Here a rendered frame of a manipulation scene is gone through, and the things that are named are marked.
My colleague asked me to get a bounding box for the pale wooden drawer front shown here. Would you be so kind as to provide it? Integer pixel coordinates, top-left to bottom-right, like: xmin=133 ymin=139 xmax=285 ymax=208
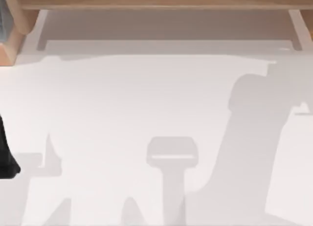
xmin=0 ymin=27 xmax=27 ymax=67

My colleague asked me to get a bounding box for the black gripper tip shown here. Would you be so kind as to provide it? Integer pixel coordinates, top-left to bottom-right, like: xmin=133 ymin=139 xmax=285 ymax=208
xmin=0 ymin=115 xmax=22 ymax=181

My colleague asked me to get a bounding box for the grey pierced drawer inside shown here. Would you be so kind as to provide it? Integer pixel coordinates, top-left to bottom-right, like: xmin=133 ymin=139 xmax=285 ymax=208
xmin=0 ymin=0 xmax=14 ymax=45

